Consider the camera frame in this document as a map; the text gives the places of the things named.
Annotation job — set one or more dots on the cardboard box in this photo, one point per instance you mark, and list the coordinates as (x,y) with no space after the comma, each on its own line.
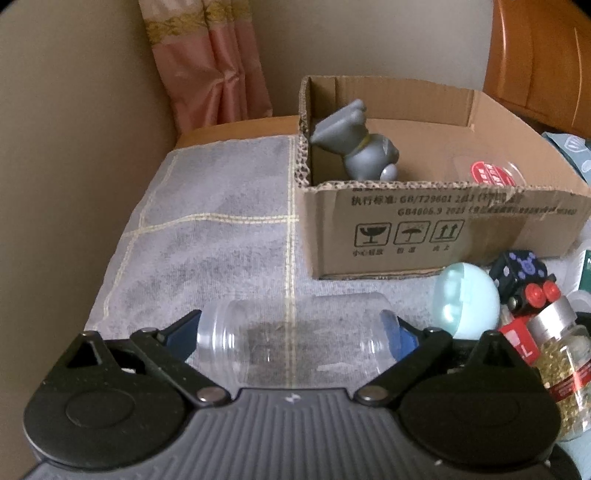
(415,240)

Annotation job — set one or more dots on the black toy train red wheels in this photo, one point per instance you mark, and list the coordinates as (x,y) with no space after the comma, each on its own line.
(512,272)

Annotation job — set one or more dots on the teal plastic ball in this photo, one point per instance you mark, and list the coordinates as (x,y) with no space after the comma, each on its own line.
(466,300)

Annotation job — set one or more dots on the blue pillow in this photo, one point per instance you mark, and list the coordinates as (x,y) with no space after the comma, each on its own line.
(572,152)

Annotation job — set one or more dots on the red toy car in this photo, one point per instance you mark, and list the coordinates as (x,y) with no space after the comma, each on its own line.
(521,344)

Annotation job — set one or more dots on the grey checked cloth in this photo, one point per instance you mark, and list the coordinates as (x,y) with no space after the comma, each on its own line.
(207,221)

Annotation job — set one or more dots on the white bottle with green label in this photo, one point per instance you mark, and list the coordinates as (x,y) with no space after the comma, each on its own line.
(585,270)

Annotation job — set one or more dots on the glass bottle of gold beads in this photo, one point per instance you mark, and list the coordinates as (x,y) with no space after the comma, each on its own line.
(563,364)

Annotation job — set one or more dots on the clear plastic jar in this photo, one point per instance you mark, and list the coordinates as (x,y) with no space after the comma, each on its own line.
(295,341)

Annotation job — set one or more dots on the pink curtain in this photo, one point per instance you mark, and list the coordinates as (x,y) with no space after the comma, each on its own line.
(207,60)

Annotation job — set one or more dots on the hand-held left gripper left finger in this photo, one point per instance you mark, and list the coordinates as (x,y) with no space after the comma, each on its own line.
(183,333)

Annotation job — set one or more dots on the clear jar with red label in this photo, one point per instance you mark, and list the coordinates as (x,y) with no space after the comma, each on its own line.
(494,173)

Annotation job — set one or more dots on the wooden headboard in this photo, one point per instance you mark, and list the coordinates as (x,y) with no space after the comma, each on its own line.
(540,50)

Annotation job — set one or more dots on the grey cat figurine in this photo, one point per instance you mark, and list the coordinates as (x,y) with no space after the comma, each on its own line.
(364,161)

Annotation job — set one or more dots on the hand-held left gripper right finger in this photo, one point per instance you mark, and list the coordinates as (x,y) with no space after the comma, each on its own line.
(398,333)

